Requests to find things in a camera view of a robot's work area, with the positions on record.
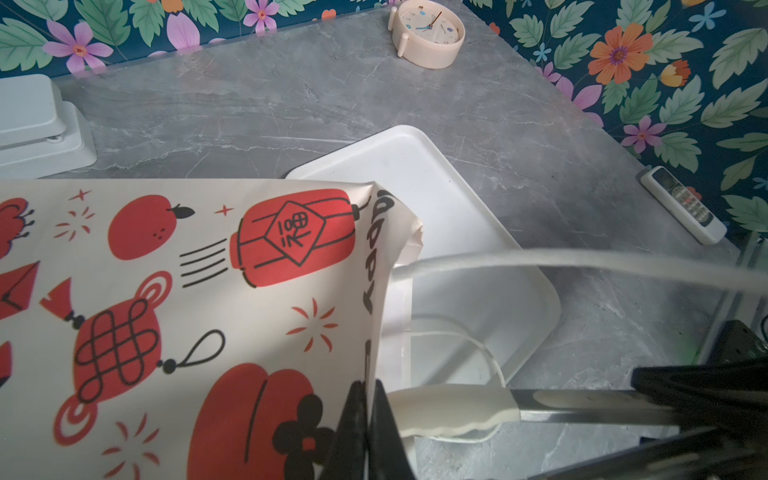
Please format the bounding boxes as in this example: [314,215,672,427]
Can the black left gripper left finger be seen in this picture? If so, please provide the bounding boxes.
[319,381,368,480]

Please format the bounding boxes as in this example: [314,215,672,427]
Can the red white paper bag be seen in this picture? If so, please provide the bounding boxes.
[1,179,422,479]

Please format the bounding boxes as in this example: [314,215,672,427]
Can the metal tongs white tips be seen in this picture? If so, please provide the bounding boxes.
[383,383,768,440]

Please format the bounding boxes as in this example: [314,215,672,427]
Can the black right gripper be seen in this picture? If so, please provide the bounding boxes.
[541,320,767,479]

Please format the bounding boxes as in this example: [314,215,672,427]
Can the white rectangular tray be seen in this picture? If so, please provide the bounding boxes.
[287,125,561,394]

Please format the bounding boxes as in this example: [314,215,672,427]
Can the pink alarm clock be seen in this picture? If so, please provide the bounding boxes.
[388,0,466,70]

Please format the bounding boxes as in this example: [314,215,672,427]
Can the white remote control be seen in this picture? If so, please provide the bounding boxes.
[639,166,727,245]

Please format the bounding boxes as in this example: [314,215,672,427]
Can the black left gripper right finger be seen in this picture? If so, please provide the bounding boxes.
[368,380,416,480]

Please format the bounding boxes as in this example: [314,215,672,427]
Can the white plastic box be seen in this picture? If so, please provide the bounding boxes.
[1,74,97,179]

